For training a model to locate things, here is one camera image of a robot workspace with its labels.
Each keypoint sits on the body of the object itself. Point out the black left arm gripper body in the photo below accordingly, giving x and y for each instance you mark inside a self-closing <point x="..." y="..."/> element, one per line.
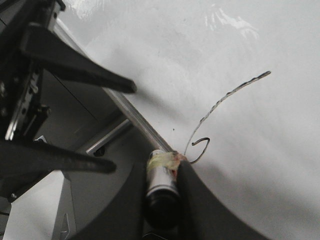
<point x="21" y="113"/>

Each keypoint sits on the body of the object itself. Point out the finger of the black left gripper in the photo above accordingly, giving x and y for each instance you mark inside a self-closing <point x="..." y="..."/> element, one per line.
<point x="54" y="55"/>
<point x="21" y="158"/>

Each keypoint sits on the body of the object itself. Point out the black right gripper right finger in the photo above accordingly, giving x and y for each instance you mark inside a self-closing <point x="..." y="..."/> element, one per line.
<point x="204" y="217"/>

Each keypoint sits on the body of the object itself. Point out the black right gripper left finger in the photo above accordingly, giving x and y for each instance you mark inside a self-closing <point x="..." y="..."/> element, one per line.
<point x="123" y="218"/>

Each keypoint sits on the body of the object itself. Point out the black white whiteboard marker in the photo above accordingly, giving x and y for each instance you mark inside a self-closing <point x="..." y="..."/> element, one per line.
<point x="162" y="199"/>

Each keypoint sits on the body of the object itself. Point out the silver metal rod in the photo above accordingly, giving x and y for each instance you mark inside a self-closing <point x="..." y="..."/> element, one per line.
<point x="111" y="135"/>

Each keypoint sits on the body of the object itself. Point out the red magnet with tape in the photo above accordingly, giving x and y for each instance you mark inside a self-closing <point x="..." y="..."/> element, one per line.
<point x="170" y="160"/>

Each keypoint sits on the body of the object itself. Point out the white whiteboard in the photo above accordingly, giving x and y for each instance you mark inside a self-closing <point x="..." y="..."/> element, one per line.
<point x="232" y="84"/>

